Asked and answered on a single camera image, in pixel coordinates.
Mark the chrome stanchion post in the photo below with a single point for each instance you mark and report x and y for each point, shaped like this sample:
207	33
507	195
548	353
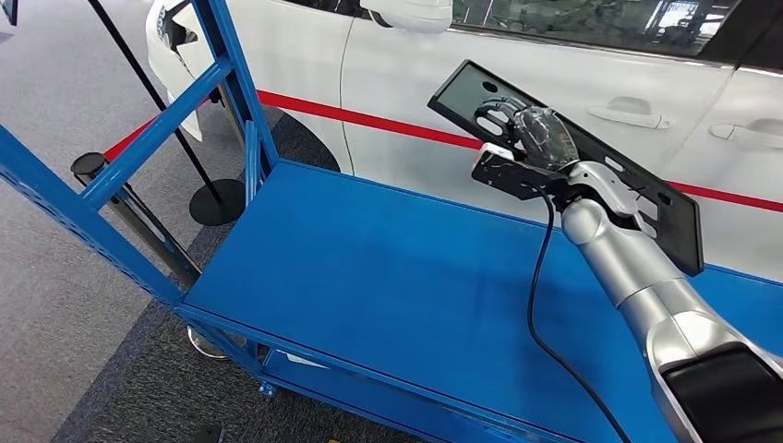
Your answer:
153	235

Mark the blue metal shelf rack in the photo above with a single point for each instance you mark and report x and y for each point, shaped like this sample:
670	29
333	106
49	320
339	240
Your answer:
367	275

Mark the white plastic bin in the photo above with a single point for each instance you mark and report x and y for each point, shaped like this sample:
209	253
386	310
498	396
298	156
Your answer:
300	359

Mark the black stanchion post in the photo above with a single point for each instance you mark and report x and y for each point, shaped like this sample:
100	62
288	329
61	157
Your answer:
215	205

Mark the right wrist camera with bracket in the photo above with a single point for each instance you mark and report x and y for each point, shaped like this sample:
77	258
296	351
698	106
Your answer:
514	177

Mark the long black plastic part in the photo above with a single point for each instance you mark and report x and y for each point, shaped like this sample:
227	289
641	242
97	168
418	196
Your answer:
459	92

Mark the red barrier belt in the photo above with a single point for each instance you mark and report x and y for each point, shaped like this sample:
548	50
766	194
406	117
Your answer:
367	119

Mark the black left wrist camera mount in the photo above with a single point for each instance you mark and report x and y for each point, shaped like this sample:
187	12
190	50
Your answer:
211	435

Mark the white car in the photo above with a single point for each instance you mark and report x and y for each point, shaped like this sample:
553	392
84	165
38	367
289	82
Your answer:
397	67

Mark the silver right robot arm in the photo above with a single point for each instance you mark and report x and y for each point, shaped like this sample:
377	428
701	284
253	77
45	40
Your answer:
636	269

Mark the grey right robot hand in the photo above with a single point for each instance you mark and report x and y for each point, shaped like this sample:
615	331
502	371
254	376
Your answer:
544	137

